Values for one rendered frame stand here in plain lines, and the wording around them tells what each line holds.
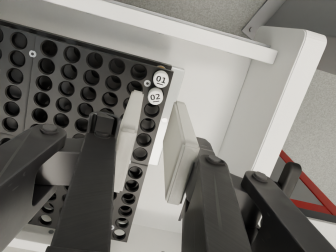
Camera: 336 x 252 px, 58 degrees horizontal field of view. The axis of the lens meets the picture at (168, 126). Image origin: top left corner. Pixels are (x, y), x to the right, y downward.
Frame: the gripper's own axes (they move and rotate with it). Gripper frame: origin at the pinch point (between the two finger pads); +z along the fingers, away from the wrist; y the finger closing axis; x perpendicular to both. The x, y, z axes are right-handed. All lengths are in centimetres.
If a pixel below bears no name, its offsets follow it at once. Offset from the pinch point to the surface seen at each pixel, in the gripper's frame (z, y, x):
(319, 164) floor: 100, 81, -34
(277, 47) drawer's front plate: 11.0, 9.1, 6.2
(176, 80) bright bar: 14.9, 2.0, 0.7
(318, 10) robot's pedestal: 68, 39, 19
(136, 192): 9.7, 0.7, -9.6
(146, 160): 9.7, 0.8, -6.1
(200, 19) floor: 100, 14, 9
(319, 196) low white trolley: 35, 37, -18
